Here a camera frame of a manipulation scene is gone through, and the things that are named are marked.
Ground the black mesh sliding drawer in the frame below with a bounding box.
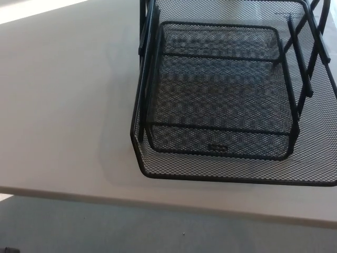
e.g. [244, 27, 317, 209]
[130, 0, 337, 187]

